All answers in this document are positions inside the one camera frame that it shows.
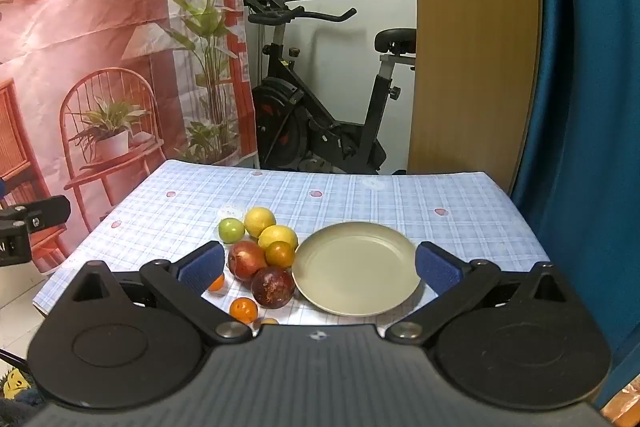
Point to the orange patterned cloth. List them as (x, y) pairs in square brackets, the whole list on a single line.
[(625, 404)]

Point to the wooden door panel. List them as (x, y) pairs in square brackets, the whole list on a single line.
[(475, 57)]

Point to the small golden round fruit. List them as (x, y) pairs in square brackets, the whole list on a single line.
[(279, 253)]

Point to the yellow plush item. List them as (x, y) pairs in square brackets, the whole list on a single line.
[(15, 383)]

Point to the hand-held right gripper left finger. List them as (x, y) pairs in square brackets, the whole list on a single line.
[(200, 267)]

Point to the green apple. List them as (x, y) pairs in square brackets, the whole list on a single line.
[(231, 230)]

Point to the red apple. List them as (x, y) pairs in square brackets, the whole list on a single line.
[(246, 259)]

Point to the yellow lemon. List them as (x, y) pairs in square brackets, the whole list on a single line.
[(277, 234), (260, 219)]

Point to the beige plate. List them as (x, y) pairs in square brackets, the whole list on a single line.
[(355, 267)]

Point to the printed backdrop cloth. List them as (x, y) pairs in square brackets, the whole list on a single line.
[(100, 7)]

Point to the black exercise bike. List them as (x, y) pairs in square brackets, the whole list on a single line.
[(285, 107)]

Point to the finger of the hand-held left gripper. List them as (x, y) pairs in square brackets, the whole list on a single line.
[(47, 211)]

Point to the small tan longan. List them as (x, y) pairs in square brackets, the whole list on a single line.
[(269, 321)]

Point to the blue curtain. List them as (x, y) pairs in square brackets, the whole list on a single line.
[(590, 107)]

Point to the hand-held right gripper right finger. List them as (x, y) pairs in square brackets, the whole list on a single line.
[(439, 268)]

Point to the dark purple mangosteen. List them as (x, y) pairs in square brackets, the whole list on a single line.
[(273, 287)]

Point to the orange tangerine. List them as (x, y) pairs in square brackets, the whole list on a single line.
[(217, 284), (243, 310)]

